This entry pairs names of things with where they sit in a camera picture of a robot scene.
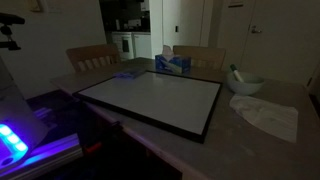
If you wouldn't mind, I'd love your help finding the white kitchen cabinet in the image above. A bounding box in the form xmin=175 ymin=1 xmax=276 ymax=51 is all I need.
xmin=111 ymin=31 xmax=153 ymax=61

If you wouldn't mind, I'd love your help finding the small wall sign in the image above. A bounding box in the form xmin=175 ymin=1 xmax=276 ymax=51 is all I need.
xmin=228 ymin=0 xmax=245 ymax=8

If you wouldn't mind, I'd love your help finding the aluminium rail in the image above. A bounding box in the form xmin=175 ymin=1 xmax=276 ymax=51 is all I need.
xmin=0 ymin=133 xmax=84 ymax=180

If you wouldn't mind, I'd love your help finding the dark hanging kitchen cloth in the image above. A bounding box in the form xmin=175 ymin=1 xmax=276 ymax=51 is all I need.
xmin=121 ymin=39 xmax=131 ymax=53

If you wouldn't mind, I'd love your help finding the wooden chair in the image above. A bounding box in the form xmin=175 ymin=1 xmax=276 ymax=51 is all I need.
xmin=65 ymin=43 xmax=122 ymax=74
xmin=172 ymin=45 xmax=227 ymax=72

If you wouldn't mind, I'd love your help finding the black framed whiteboard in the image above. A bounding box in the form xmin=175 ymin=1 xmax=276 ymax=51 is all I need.
xmin=72 ymin=68 xmax=223 ymax=144

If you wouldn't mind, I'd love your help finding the white door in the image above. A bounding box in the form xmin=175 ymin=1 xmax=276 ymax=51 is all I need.
xmin=239 ymin=0 xmax=320 ymax=86

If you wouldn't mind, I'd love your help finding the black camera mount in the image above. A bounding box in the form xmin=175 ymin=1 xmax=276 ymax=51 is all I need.
xmin=0 ymin=12 xmax=26 ymax=52

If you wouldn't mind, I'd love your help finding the grey towel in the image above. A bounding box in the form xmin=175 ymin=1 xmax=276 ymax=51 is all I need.
xmin=113 ymin=68 xmax=147 ymax=80

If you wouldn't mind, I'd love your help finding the green capped white marker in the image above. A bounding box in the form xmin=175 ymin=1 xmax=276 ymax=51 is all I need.
xmin=229 ymin=63 xmax=245 ymax=83

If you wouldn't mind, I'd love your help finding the red clamp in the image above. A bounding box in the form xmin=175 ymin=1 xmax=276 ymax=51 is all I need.
xmin=83 ymin=142 xmax=102 ymax=155

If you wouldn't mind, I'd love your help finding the robot base with blue lights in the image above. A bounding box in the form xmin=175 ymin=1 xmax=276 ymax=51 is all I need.
xmin=0 ymin=56 xmax=50 ymax=168

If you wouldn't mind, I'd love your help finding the white crumpled cloth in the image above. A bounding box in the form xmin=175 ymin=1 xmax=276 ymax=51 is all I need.
xmin=228 ymin=94 xmax=300 ymax=144

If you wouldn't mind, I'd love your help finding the blue tissue box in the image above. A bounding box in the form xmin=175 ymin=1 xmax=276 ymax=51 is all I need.
xmin=154 ymin=44 xmax=192 ymax=75

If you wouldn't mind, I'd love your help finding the pale green bowl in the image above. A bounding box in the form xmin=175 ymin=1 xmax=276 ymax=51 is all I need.
xmin=226 ymin=70 xmax=266 ymax=97

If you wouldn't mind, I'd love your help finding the white kitchen wall outlet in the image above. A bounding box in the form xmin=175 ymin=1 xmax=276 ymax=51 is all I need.
xmin=128 ymin=19 xmax=143 ymax=28

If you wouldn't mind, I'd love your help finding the metal door handle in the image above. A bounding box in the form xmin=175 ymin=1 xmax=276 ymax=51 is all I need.
xmin=250 ymin=25 xmax=263 ymax=35

